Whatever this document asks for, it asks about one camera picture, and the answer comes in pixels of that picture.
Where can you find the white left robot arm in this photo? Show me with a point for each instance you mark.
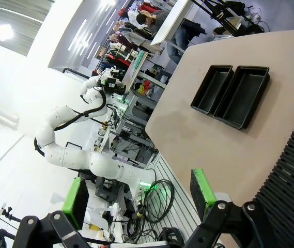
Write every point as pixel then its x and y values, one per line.
pixel 66 155

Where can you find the bright ceiling lamp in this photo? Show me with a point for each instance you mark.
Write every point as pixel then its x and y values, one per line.
pixel 4 32

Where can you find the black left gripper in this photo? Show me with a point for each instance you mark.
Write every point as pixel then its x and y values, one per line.
pixel 109 85

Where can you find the black slotted board rack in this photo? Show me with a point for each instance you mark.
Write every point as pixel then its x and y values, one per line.
pixel 291 168

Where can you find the black ESD tray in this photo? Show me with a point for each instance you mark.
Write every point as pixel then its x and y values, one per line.
pixel 239 100
pixel 208 90

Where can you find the person in dark shirt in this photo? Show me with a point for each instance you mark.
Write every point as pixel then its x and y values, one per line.
pixel 159 16

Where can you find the white side table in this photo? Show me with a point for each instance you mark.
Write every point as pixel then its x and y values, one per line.
pixel 170 20

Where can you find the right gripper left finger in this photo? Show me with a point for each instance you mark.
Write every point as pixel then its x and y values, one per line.
pixel 75 201

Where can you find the grey slatted aluminium base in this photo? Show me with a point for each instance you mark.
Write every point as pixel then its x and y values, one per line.
pixel 180 214

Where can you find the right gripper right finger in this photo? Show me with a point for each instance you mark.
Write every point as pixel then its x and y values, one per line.
pixel 203 191

